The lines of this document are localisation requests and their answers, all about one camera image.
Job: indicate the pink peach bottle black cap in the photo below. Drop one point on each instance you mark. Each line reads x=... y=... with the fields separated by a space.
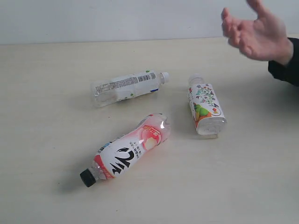
x=118 y=156

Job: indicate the person's bare hand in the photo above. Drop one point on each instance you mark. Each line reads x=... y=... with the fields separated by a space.
x=262 y=39

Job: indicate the clear bottle floral fruit label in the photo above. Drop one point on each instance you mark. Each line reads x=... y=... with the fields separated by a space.
x=206 y=111

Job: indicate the clear bottle white barcode label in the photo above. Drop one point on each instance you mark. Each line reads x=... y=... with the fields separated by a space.
x=127 y=87

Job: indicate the person's black sleeve forearm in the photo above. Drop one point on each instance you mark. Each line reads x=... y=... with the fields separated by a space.
x=289 y=72

